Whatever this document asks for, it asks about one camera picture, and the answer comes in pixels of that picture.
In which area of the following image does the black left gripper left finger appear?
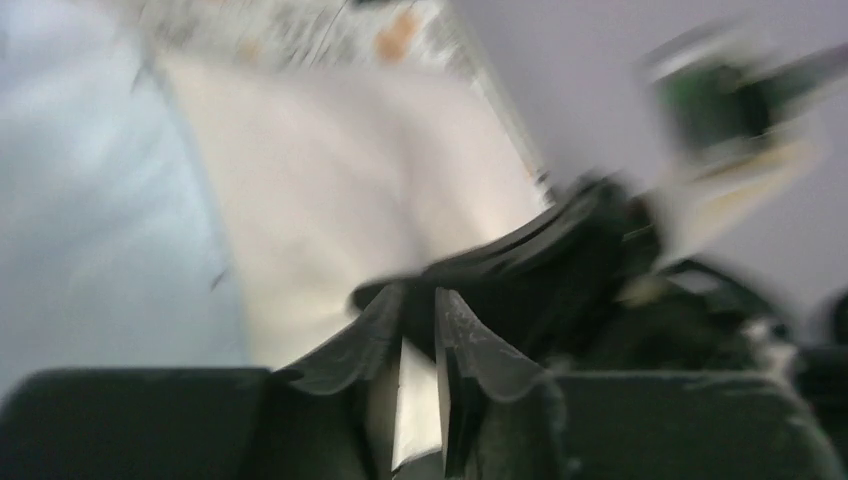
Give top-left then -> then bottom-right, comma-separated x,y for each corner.
1,285 -> 405,479

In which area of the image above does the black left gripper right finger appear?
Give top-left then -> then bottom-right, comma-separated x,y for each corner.
435,290 -> 845,479

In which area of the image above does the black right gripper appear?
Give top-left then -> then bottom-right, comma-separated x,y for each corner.
351,177 -> 661,360

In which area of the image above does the cream white pillow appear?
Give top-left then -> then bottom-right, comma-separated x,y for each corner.
155,49 -> 551,472

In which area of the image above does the light blue pillowcase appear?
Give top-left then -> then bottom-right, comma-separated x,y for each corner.
1,1 -> 249,391

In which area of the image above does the floral patterned table mat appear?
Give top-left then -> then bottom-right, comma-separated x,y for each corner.
124,1 -> 478,80

